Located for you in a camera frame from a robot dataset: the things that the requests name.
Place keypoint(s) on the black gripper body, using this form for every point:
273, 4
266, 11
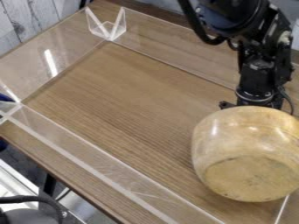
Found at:
226, 105

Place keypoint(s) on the light wooden bowl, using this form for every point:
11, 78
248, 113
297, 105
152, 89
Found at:
245, 153

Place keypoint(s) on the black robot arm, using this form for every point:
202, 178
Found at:
257, 31

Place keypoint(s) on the black table leg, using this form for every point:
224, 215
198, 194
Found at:
50, 184

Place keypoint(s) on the clear acrylic tray wall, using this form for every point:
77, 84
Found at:
109, 90

